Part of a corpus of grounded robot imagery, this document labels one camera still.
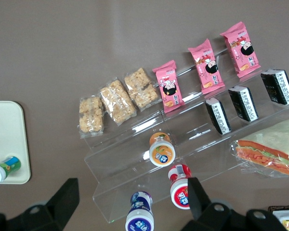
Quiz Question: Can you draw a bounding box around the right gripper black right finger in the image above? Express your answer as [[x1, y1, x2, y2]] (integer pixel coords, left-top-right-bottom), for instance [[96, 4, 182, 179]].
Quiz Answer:
[[187, 177, 212, 222]]

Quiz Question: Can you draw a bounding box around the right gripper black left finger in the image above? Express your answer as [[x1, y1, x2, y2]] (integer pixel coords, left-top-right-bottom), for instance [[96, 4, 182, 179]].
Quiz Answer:
[[45, 177, 80, 224]]

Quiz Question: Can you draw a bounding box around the green gum bottle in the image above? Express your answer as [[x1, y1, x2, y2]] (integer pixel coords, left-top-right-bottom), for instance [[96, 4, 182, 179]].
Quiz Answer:
[[0, 155, 22, 187]]

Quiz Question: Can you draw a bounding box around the red gum bottle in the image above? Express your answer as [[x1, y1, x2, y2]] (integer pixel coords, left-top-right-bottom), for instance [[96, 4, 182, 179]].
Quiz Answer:
[[168, 164, 193, 211]]

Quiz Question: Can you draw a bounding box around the blue gum bottle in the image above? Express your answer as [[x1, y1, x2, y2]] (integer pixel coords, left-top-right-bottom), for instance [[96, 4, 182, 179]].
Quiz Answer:
[[125, 191, 155, 231]]

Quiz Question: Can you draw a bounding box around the orange gum bottle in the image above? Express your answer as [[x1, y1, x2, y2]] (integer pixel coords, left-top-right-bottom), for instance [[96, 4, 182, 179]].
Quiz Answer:
[[148, 131, 177, 167]]

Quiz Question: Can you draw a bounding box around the cream plastic tray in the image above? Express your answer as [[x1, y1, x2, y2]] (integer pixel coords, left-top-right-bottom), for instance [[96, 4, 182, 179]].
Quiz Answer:
[[0, 100, 32, 185]]

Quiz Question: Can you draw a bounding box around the clear acrylic tiered stand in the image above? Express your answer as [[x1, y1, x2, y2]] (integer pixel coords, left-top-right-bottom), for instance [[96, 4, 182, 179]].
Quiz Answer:
[[79, 109, 198, 225], [158, 48, 289, 183]]

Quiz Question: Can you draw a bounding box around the clear-wrapped rice crisp bar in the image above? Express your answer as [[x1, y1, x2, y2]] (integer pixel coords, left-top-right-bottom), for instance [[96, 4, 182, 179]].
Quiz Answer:
[[99, 77, 138, 127], [78, 95, 105, 139], [123, 67, 162, 112]]

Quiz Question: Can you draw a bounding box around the black white small box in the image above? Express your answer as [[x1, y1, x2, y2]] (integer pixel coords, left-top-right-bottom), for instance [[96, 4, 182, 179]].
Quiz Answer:
[[260, 69, 289, 106], [227, 85, 259, 123], [204, 96, 232, 136]]

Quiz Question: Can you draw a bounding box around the white rectangular bin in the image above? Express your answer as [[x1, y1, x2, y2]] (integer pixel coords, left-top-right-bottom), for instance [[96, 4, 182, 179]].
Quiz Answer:
[[268, 205, 289, 231]]

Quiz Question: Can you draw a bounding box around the wrapped triangle sandwich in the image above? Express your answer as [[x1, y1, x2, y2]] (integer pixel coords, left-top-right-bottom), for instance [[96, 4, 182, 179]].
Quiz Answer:
[[230, 115, 289, 179]]

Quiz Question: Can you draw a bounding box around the pink cartoon snack pack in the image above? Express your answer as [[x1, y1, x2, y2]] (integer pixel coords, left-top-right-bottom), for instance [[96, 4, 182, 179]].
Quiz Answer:
[[219, 21, 262, 79], [187, 38, 226, 95], [152, 59, 186, 115]]

